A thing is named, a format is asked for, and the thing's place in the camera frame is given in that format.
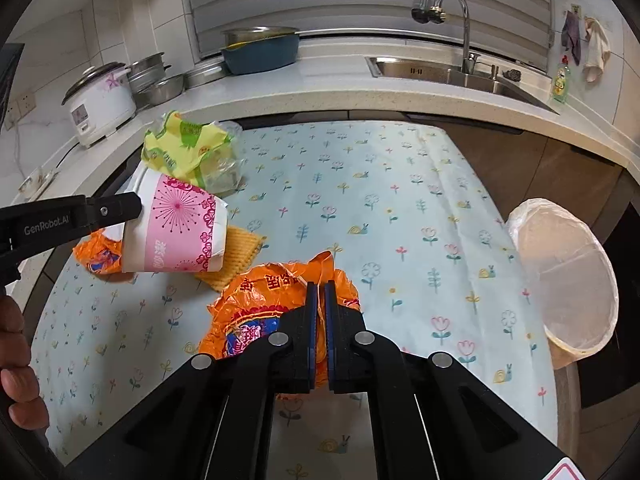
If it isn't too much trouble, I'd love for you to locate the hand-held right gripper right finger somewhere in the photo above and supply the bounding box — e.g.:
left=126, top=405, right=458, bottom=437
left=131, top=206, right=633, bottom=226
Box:
left=325, top=280, right=568, bottom=480

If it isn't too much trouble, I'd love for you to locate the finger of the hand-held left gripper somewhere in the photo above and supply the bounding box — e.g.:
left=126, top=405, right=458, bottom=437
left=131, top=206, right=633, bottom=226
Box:
left=85, top=192, right=143, bottom=233

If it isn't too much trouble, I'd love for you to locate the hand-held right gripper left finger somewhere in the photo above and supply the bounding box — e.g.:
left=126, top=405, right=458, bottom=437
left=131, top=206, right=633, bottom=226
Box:
left=62, top=282, right=319, bottom=480

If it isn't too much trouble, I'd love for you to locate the orange plastic bag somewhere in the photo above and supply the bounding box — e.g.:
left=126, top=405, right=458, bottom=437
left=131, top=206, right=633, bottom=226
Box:
left=199, top=251, right=362, bottom=401
left=73, top=227, right=138, bottom=281

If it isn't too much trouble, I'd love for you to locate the pink and white paper cup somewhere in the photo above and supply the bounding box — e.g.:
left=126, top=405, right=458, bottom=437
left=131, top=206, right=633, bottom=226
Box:
left=120, top=165, right=231, bottom=276

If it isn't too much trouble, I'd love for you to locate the yellow foam net sleeve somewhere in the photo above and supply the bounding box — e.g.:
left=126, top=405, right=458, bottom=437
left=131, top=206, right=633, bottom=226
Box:
left=194, top=225, right=265, bottom=293

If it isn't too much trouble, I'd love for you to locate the bin with white liner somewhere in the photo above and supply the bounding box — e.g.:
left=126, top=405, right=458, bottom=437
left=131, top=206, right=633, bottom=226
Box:
left=506, top=198, right=619, bottom=370

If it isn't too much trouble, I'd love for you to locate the person's left hand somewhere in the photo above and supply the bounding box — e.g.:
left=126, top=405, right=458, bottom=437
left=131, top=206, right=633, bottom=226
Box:
left=0, top=295, right=51, bottom=429

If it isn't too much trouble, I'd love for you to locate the yellow green plastic wrapper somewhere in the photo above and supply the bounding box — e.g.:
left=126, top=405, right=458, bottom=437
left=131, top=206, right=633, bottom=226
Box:
left=141, top=110, right=236, bottom=188

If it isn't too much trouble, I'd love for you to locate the white flowered rice cooker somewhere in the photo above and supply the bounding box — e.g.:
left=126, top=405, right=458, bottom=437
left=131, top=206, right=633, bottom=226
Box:
left=61, top=61, right=138, bottom=149

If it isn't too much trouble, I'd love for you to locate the clear plastic cup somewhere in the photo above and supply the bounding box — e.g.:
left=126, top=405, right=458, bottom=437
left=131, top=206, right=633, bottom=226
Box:
left=200, top=120, right=246, bottom=198

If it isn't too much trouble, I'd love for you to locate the floral patterned tablecloth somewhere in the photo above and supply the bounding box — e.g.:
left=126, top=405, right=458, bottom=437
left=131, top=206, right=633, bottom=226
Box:
left=30, top=120, right=558, bottom=480

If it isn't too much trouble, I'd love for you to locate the steel steamer pot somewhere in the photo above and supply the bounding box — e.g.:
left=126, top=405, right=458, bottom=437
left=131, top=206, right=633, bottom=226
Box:
left=125, top=51, right=173, bottom=92

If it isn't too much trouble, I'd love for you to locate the black appliance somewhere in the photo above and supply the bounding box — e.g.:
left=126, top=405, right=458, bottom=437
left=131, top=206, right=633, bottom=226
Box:
left=0, top=42, right=26, bottom=131

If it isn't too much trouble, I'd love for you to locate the flat steel tray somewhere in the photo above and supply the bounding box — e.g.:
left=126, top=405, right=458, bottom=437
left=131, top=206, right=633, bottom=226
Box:
left=184, top=57, right=232, bottom=90

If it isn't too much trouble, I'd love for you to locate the blue plastic basin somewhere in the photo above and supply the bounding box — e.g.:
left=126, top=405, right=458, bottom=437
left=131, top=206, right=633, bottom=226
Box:
left=220, top=32, right=301, bottom=76

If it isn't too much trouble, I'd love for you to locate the speckled kitchen counter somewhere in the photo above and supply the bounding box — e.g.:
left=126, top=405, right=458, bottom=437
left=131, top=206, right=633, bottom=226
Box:
left=0, top=35, right=636, bottom=221

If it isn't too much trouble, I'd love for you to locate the steel bowl with yellow inside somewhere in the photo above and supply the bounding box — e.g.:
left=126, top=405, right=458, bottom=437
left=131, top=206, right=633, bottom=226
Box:
left=222, top=26, right=301, bottom=48

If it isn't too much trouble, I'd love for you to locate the stainless steel sink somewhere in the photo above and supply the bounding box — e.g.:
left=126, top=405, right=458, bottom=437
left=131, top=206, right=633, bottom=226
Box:
left=365, top=55, right=561, bottom=116

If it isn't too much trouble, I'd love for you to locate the chrome kitchen faucet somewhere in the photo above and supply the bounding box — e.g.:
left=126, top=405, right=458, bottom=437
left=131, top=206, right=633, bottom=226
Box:
left=411, top=0, right=482, bottom=75

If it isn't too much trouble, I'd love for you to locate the green dish soap bottle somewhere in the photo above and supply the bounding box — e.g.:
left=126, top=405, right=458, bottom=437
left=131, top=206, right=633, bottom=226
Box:
left=550, top=55, right=573, bottom=105

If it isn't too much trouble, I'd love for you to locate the purple hanging cloth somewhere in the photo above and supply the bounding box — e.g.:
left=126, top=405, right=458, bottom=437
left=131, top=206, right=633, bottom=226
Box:
left=561, top=10, right=583, bottom=66

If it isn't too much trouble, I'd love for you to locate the beige hanging cloth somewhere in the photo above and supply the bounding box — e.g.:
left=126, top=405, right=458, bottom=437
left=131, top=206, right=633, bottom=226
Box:
left=581, top=16, right=612, bottom=84

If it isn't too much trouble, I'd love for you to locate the black power cord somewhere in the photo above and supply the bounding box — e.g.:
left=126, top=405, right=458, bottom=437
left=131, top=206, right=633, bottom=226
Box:
left=50, top=142, right=81, bottom=168

